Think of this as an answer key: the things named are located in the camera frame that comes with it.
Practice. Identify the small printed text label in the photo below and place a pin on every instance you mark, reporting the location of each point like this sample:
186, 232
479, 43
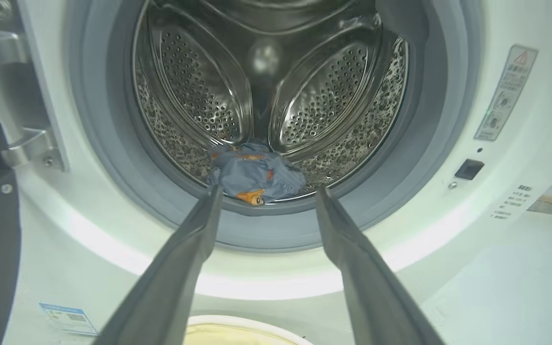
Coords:
513, 201

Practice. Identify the cream canvas laundry basket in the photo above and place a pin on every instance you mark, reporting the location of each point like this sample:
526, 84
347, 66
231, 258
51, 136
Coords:
237, 335

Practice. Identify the grey rubber door gasket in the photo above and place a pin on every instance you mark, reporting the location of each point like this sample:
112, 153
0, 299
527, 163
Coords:
429, 143

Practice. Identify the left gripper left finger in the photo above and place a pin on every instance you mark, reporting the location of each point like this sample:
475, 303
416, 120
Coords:
170, 297

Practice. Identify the blue garment with orange print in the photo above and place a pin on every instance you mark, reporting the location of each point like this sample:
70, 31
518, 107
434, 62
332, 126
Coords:
252, 172

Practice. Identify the silver metal door hinge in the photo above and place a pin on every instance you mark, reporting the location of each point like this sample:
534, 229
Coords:
22, 96

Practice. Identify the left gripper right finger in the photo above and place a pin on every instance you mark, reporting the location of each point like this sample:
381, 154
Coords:
372, 297

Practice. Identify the white front-load washing machine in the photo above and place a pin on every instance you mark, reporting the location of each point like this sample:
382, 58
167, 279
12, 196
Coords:
458, 96

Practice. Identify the perforated steel washer drum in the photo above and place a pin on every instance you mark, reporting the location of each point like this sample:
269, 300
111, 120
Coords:
199, 81

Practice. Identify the blue energy label sticker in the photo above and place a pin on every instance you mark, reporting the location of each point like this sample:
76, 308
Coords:
67, 317

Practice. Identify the warning sticker with red triangle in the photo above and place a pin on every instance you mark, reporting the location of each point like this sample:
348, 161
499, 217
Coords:
506, 93

